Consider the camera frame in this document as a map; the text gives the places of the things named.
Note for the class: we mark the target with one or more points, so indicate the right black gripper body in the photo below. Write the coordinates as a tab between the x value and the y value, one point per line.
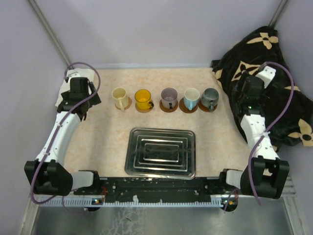
262	97

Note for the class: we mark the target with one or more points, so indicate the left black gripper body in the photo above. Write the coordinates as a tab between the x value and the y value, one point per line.
94	101

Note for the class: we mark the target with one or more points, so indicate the black floral blanket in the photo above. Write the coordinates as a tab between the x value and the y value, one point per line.
258	47

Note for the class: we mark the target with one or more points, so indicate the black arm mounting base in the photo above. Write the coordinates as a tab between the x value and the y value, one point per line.
159	189

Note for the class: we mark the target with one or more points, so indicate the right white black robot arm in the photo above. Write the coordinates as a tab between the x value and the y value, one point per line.
265	174

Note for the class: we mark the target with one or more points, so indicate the white mug blue handle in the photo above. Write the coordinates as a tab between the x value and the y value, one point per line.
191	98

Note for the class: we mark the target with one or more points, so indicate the stainless steel tray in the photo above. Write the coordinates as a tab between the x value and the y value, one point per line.
161	153

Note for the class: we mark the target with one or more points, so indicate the purple ceramic mug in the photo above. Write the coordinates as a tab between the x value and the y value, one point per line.
169	98

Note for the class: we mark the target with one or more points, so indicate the white folded towel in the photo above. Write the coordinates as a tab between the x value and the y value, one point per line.
87	73

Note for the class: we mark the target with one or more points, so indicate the aluminium frame rail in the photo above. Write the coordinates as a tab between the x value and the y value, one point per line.
171	198

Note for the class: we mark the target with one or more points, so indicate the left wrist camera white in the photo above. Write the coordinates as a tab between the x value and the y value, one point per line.
71	74

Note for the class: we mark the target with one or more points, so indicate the grey ceramic mug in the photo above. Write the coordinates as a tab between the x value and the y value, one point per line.
210	98

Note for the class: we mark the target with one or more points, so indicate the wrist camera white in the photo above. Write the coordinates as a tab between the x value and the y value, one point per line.
267	74
71	74

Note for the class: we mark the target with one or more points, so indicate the dark wooden coaster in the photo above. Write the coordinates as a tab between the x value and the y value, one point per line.
203	107
166	109
184	109

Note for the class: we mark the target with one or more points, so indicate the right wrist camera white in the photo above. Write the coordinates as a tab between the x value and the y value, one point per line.
267	74

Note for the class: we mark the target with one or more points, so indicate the woven rattan coaster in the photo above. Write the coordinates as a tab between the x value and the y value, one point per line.
144	107
123	103

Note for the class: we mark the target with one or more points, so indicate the yellow glass cup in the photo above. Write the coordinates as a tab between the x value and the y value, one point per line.
142	95

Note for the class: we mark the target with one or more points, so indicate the cream ceramic mug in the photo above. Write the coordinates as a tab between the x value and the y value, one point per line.
119	93

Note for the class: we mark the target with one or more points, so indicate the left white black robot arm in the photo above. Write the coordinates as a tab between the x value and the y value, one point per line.
46	174

